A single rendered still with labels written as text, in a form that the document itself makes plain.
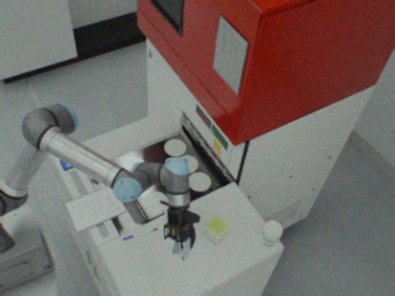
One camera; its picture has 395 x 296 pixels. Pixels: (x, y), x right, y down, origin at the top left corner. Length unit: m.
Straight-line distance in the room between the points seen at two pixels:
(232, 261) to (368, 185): 1.81
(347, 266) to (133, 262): 1.62
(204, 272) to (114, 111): 2.01
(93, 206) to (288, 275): 1.42
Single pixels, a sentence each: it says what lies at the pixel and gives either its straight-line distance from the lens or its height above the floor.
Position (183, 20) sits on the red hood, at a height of 1.52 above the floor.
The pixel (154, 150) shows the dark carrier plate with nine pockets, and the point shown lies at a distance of 2.08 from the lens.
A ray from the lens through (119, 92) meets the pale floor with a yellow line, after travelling 3.62.
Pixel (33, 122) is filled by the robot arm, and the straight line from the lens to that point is 1.54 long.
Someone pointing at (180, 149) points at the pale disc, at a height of 0.90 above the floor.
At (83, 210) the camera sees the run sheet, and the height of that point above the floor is 0.97.
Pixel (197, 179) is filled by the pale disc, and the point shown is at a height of 0.90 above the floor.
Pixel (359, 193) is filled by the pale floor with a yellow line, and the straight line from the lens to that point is 3.32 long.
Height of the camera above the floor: 2.54
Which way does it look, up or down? 51 degrees down
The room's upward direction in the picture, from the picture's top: 6 degrees clockwise
